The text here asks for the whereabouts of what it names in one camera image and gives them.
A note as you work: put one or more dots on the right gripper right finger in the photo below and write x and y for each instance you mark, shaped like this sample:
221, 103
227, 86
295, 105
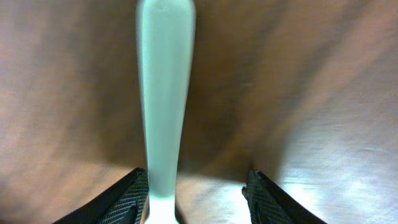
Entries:
269, 204

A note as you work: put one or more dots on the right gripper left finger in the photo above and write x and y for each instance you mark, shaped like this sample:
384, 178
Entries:
123, 202

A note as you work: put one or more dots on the mint green plastic fork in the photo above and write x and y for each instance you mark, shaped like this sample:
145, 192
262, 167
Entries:
165, 34

